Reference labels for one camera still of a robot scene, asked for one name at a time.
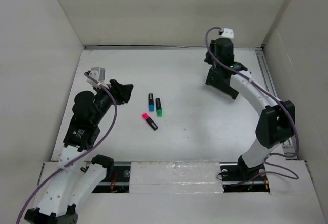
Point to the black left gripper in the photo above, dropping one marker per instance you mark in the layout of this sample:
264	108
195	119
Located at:
121	92

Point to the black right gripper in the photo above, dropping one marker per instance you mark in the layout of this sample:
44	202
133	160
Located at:
208	59

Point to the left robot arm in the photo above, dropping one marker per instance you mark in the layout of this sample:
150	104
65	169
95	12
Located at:
71	184

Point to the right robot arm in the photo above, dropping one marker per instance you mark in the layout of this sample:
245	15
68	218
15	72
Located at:
276	117

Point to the black two-compartment desk organizer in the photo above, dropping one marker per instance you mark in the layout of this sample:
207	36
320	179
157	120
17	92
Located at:
219	78

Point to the blue-capped black highlighter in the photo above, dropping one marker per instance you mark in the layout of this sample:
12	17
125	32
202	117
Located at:
150	102

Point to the pink-capped black highlighter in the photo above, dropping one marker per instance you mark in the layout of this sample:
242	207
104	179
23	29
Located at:
150	121

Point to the green-capped black highlighter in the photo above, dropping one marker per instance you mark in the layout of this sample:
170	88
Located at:
158	107

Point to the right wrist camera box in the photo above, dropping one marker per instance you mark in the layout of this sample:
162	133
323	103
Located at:
227	33

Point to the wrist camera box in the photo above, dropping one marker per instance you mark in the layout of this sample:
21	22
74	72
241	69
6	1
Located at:
227	33
98	74

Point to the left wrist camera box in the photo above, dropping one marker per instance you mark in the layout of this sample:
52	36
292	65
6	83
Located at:
98	74

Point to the aluminium rail at back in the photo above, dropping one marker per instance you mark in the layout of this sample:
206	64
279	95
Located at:
137	47

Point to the aluminium rail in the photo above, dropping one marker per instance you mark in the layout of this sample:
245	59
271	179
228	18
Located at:
137	47
284	108

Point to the aluminium rail at right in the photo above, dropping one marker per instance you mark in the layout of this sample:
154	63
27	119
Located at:
284	108

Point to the front mounting rail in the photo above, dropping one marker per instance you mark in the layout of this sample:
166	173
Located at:
176	178

